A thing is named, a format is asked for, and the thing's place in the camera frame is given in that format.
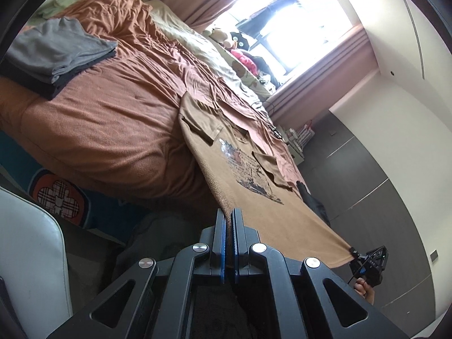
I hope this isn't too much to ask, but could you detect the folded grey clothes stack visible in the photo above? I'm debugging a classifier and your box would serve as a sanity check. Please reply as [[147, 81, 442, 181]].
[[1, 17, 117, 100]]

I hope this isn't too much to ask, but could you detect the beige teddy bear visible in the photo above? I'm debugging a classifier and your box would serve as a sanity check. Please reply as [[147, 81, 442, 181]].
[[202, 28, 237, 50]]

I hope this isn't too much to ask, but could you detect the pink plush toy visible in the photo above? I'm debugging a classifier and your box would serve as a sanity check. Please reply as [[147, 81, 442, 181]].
[[230, 49, 259, 77]]

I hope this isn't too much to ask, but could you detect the folded black garment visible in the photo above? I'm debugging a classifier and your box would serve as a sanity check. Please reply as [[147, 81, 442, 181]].
[[297, 181, 331, 227]]

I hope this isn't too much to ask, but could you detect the person right hand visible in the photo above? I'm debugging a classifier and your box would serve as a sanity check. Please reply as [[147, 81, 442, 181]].
[[353, 278, 375, 305]]

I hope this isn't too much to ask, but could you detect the right pink curtain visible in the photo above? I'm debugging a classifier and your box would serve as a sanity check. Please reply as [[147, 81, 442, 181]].
[[266, 25, 379, 129]]

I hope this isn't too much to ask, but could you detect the white rack on cabinet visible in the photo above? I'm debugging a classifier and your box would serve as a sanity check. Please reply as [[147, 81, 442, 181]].
[[290, 120, 315, 149]]

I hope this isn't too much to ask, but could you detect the brown printed t-shirt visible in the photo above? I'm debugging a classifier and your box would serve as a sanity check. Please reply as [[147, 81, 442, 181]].
[[179, 94, 352, 268]]

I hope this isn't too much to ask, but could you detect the beige bed sheet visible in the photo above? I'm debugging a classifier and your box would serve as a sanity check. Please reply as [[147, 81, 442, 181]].
[[146, 0, 265, 103]]

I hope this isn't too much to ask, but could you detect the bear print pillow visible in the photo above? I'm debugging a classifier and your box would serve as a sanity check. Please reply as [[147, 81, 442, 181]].
[[214, 44, 277, 101]]

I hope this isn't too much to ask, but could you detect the black frame on bed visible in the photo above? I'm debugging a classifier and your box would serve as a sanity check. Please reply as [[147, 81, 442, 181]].
[[267, 125, 284, 141]]

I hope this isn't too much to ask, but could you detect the dark hanging garment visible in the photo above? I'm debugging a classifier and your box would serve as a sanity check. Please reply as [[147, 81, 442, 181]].
[[236, 0, 298, 39]]

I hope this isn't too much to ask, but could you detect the white bedside cabinet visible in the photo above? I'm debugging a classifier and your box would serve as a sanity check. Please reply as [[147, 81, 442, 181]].
[[285, 129, 305, 165]]

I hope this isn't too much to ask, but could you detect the black owl plush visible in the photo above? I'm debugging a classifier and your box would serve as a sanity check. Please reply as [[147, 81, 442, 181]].
[[230, 31, 250, 51]]

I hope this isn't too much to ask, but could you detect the rust orange bed blanket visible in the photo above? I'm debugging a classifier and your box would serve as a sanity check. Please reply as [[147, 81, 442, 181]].
[[0, 0, 308, 208]]

